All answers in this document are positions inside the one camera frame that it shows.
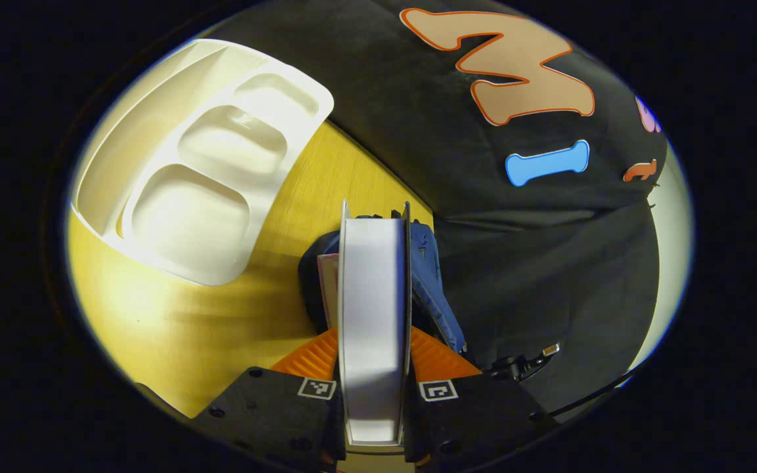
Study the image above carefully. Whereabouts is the white and black book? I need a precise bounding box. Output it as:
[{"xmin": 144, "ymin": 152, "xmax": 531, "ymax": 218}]
[{"xmin": 339, "ymin": 200, "xmax": 412, "ymax": 447}]

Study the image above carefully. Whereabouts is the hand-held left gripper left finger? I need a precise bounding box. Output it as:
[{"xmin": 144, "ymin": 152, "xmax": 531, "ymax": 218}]
[{"xmin": 191, "ymin": 327, "xmax": 346, "ymax": 473}]

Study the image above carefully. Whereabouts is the pink cover book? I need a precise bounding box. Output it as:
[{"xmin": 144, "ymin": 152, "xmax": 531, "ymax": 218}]
[{"xmin": 316, "ymin": 253, "xmax": 341, "ymax": 329}]

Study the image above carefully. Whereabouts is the black backdrop cloth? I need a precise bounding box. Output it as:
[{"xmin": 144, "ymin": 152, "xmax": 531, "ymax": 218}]
[{"xmin": 208, "ymin": 0, "xmax": 668, "ymax": 415}]

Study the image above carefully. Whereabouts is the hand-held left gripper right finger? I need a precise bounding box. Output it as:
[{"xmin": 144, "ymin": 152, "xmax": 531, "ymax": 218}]
[{"xmin": 405, "ymin": 327, "xmax": 560, "ymax": 470}]

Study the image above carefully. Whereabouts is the blue schoolbag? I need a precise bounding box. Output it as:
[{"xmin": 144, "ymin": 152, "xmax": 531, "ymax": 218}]
[{"xmin": 298, "ymin": 210, "xmax": 468, "ymax": 355}]

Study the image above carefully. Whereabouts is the black cable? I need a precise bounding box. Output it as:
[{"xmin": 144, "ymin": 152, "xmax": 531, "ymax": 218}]
[{"xmin": 549, "ymin": 371, "xmax": 635, "ymax": 416}]

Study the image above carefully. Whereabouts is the white plastic bookshelf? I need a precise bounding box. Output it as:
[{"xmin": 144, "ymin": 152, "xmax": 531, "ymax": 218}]
[{"xmin": 71, "ymin": 38, "xmax": 334, "ymax": 286}]

